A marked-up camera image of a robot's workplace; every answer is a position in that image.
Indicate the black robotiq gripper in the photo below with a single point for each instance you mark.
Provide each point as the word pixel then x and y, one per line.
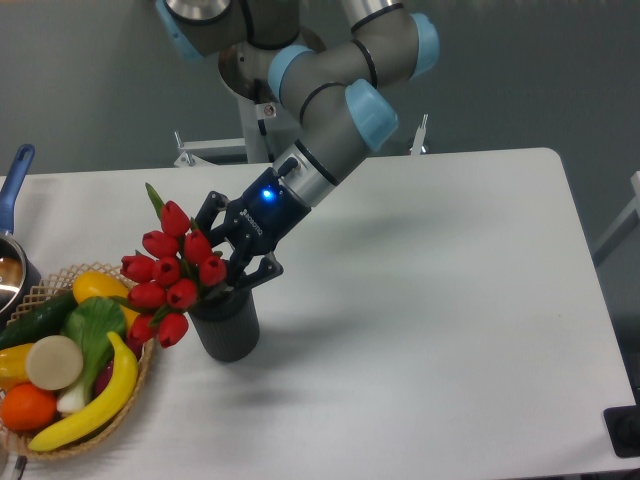
pixel 252 224

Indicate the red tulip bouquet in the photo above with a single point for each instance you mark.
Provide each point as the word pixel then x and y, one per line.
pixel 177 271

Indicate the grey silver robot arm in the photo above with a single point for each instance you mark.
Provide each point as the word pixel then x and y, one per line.
pixel 334 95

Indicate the dark grey ribbed vase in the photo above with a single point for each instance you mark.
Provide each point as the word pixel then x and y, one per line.
pixel 229 328

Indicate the dark red beet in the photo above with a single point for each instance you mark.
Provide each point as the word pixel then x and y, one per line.
pixel 106 373

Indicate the green bok choy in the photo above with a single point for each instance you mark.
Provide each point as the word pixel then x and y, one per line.
pixel 96 351

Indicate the woven wicker basket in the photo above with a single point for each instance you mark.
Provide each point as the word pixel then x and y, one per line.
pixel 49 287

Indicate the yellow banana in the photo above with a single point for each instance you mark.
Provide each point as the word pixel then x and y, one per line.
pixel 100 410

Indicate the green cucumber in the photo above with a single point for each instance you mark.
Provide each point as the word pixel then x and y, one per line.
pixel 44 320

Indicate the beige round disc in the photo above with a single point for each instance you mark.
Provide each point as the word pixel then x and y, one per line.
pixel 54 363

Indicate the yellow bell pepper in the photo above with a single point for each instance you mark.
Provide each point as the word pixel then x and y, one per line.
pixel 13 366

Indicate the orange fruit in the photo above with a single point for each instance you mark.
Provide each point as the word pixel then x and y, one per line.
pixel 27 407

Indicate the black box at table edge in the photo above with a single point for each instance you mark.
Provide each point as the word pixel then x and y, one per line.
pixel 623 428

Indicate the white metal base frame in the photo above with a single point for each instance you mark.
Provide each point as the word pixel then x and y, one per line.
pixel 234 151

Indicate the blue handled saucepan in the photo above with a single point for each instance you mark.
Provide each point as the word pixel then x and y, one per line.
pixel 18 274

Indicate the white frame at right edge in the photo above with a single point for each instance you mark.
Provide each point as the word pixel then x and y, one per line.
pixel 622 225

